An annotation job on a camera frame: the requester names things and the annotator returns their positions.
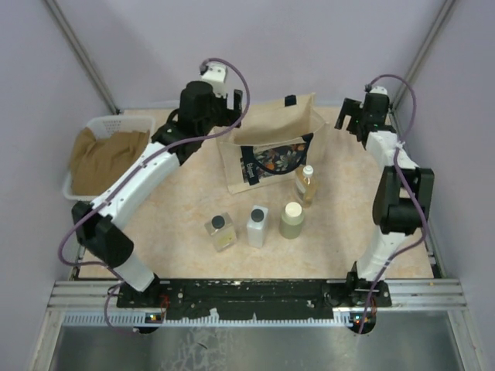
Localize white square bottle black cap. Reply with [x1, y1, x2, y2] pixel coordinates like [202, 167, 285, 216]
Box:
[246, 205, 268, 248]

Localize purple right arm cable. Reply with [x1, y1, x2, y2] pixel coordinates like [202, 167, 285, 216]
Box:
[357, 73, 430, 335]

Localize cream canvas tote bag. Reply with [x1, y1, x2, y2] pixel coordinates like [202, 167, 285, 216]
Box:
[216, 93, 329, 194]

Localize clear square bottle black cap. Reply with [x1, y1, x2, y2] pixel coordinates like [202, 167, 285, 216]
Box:
[204, 213, 237, 252]

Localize amber liquid clear bottle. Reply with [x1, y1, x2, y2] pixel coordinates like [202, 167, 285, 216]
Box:
[294, 165, 318, 208]

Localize white plastic basket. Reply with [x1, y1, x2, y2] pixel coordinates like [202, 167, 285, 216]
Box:
[62, 115, 156, 202]

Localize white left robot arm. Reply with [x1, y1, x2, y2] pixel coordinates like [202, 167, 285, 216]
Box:
[72, 81, 249, 307]

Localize brown cloth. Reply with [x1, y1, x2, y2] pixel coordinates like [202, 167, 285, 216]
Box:
[69, 128, 149, 196]

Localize white slotted cable duct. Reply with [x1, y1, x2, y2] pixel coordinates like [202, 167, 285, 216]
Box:
[61, 308, 374, 328]

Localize aluminium frame rail right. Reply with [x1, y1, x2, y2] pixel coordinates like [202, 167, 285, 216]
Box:
[388, 0, 457, 113]

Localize aluminium frame rail left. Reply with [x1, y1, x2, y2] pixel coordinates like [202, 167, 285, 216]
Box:
[42, 0, 121, 115]

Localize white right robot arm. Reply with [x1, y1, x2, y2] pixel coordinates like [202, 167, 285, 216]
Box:
[335, 87, 435, 306]

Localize aluminium front frame rails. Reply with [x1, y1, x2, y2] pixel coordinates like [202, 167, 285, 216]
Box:
[47, 279, 467, 311]

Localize olive green bottle cream cap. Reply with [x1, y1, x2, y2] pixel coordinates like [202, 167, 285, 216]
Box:
[279, 202, 305, 240]

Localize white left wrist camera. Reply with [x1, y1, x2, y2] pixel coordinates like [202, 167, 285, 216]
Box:
[200, 62, 228, 98]

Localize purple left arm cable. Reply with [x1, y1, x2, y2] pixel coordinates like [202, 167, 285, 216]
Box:
[56, 57, 251, 335]

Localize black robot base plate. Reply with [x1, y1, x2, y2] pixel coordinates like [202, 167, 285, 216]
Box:
[117, 273, 392, 324]

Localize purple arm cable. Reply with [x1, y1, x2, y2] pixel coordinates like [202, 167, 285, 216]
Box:
[56, 57, 251, 335]
[357, 73, 430, 335]

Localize aluminium frame rail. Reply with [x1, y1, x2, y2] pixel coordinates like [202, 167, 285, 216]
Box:
[388, 0, 457, 113]
[42, 0, 121, 115]

